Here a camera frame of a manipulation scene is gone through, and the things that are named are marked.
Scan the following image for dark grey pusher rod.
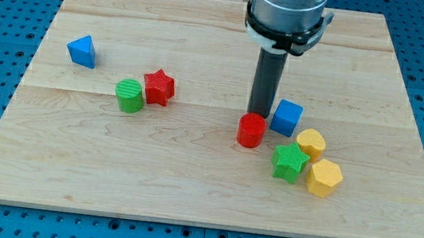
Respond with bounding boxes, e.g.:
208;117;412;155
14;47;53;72
247;49;287;118

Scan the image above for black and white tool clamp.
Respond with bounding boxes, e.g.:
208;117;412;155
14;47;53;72
244;2;334;57

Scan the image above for blue cube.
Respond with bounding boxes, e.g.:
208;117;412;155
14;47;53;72
270;99;304;138

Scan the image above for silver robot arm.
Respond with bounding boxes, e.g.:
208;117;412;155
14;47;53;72
244;0;333;118

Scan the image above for yellow heart block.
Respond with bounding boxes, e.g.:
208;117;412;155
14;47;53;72
296;128;327;162

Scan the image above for red cylinder block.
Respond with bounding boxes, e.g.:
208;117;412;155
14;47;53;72
236;113;266;148

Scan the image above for green star block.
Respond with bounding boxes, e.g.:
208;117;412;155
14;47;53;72
271;142;310;184

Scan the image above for red star block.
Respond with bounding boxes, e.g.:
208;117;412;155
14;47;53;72
144;69;175;107

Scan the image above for yellow hexagon block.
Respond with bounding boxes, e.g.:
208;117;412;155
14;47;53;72
305;159;343;198

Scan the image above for green cylinder block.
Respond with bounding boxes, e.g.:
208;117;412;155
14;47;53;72
115;79;144;113

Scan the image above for wooden board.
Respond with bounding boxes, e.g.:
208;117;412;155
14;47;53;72
0;0;424;238

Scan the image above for blue triangle block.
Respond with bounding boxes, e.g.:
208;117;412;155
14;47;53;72
67;35;95;68

